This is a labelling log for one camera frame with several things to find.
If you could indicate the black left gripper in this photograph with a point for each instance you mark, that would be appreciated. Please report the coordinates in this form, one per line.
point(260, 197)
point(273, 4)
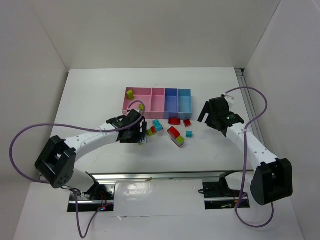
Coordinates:
point(141, 132)

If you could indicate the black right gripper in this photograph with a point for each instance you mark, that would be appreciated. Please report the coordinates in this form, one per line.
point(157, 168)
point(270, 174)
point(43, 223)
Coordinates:
point(210, 111)

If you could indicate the green red cyan lego stack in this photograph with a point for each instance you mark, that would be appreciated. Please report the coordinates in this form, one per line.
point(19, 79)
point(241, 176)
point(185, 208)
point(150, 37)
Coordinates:
point(156, 127)

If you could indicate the long green lego brick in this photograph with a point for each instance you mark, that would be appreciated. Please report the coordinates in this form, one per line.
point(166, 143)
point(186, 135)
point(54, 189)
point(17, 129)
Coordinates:
point(141, 107)

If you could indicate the yellow-green lego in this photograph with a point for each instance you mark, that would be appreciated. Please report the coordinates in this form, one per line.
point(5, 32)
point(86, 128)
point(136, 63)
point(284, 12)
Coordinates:
point(130, 95)

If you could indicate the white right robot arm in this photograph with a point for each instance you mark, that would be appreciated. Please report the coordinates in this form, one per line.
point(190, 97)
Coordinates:
point(273, 177)

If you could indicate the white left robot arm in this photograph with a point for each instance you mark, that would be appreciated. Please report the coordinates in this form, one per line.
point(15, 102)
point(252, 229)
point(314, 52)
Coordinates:
point(56, 162)

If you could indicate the small red lego brick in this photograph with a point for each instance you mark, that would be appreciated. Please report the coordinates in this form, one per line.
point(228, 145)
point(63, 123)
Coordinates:
point(187, 123)

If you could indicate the light blue container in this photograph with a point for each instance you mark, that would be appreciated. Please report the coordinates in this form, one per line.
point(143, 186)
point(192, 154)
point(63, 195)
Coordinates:
point(184, 104)

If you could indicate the small cyan lego brick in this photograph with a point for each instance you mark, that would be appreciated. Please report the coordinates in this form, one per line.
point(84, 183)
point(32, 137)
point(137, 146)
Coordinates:
point(189, 134)

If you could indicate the dark blue container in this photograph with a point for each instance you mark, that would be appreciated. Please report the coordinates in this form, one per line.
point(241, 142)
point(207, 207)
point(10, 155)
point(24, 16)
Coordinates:
point(171, 103)

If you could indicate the wide red lego brick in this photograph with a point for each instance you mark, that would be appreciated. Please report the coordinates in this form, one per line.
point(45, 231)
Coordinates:
point(174, 121)

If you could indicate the narrow pink container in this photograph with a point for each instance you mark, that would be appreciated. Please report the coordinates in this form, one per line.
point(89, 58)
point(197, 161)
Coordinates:
point(157, 103)

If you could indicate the multicolour lego stack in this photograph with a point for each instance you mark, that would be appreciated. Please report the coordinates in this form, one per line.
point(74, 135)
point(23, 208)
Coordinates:
point(176, 136)

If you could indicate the large pink container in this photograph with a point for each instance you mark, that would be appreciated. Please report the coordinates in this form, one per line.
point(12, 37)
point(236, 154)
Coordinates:
point(143, 94)

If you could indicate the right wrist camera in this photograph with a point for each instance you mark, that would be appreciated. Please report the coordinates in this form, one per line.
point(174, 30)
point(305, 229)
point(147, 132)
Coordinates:
point(230, 100)

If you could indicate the aluminium side rail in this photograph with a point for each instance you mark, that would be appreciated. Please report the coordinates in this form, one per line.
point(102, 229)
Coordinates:
point(247, 97)

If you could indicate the aluminium front rail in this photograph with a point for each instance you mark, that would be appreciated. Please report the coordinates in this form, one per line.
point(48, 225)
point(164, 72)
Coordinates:
point(160, 176)

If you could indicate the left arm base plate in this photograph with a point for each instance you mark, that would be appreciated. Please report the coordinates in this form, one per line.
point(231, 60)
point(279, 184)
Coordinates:
point(102, 200)

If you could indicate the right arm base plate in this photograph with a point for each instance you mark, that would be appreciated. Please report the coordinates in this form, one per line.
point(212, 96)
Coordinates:
point(217, 198)

